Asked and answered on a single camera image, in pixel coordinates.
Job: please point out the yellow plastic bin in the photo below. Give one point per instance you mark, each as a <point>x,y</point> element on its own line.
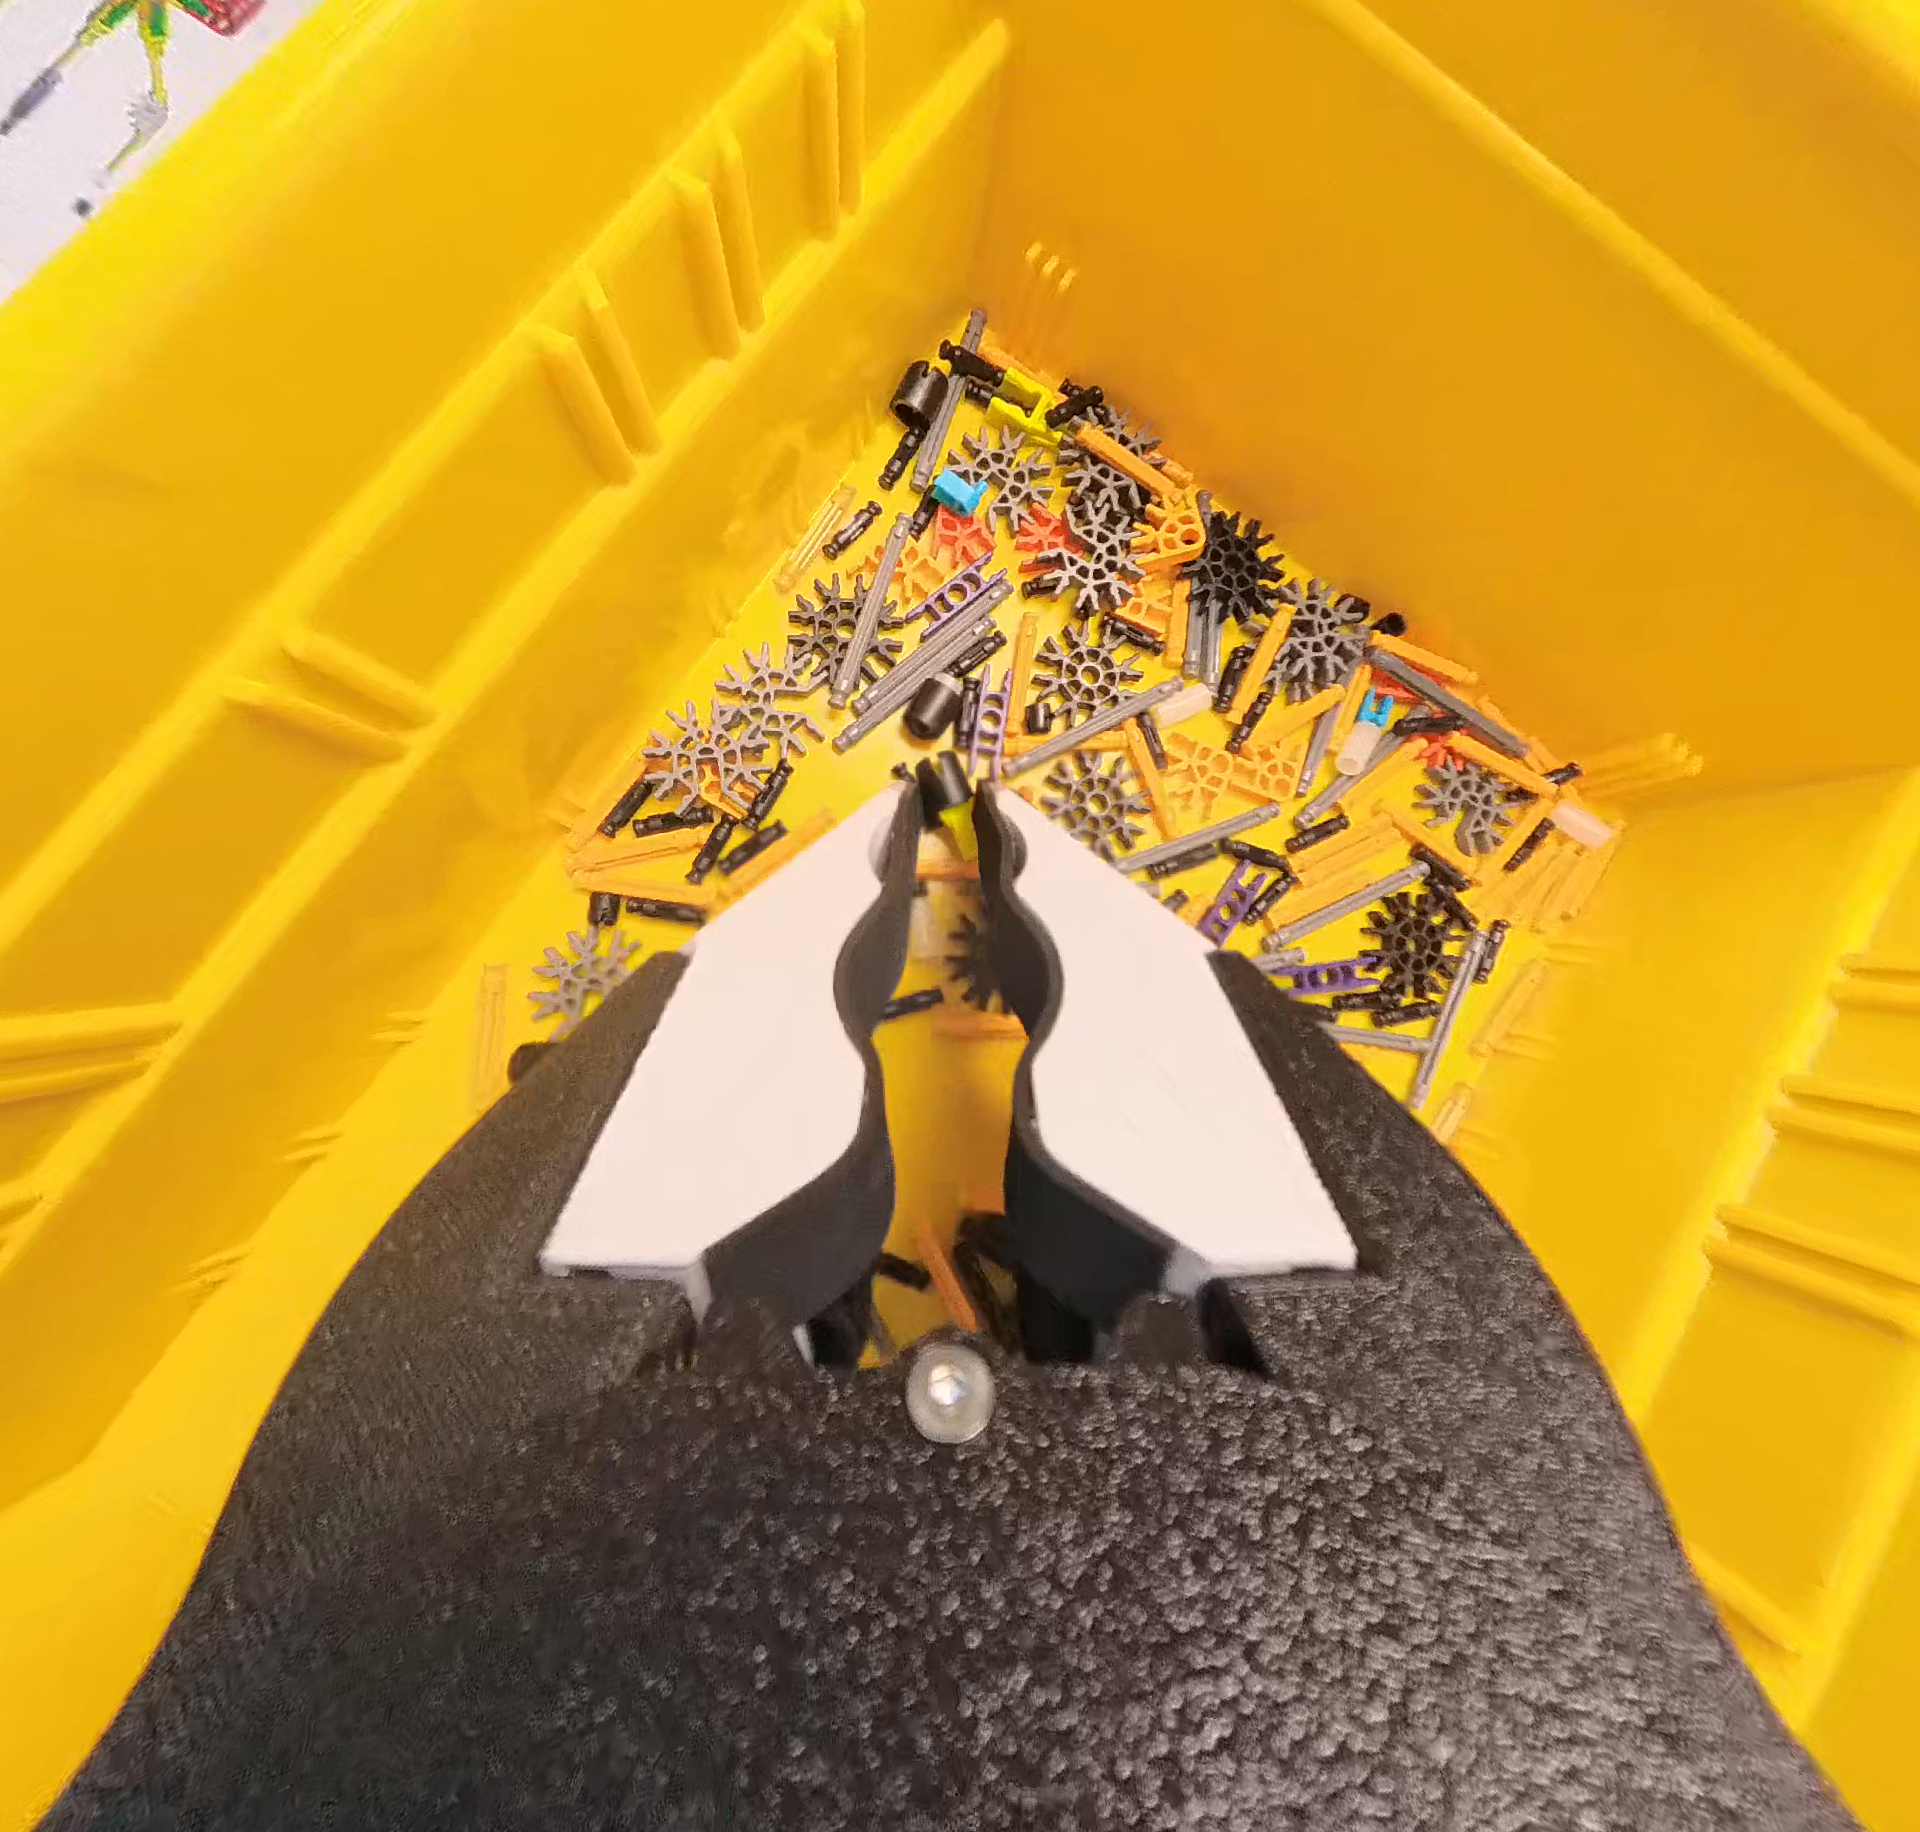
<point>1352,213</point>

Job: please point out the printed instruction sheet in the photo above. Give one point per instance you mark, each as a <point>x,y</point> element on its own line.
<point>92,153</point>

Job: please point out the pile of grey orange connectors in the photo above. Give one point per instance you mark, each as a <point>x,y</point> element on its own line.
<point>1109,576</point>

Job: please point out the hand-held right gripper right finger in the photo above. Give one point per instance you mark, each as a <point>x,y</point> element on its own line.
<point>1169,1114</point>

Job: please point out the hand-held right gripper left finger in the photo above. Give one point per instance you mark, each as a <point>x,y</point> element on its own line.
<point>723,1114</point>

